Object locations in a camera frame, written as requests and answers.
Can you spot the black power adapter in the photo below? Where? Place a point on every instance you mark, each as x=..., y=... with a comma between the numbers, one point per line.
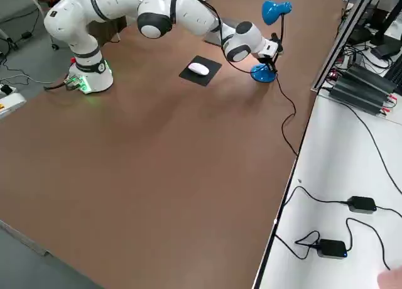
x=361, y=204
x=331, y=248

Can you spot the white metal box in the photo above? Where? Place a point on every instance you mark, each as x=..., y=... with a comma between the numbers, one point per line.
x=9, y=106

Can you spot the blue desk lamp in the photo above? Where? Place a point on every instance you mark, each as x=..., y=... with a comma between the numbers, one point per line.
x=273, y=7

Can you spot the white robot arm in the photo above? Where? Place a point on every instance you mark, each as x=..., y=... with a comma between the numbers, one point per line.
x=81, y=25

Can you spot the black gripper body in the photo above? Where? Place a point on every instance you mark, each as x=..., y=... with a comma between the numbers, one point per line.
x=281, y=48

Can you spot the black monitor stand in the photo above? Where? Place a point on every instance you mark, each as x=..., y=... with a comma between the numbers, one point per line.
x=384, y=51

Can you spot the black keyboard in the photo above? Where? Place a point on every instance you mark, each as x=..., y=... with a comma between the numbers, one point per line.
x=396, y=77

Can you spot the white computer mouse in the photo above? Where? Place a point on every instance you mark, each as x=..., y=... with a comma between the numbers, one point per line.
x=198, y=69

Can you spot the aluminium frame post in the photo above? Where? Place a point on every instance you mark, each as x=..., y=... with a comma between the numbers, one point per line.
x=342, y=41

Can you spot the black mouse mat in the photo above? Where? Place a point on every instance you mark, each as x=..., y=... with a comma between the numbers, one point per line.
x=213, y=66

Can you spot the black power supply box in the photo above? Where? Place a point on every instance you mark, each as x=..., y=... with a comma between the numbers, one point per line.
x=373, y=78
x=358, y=97

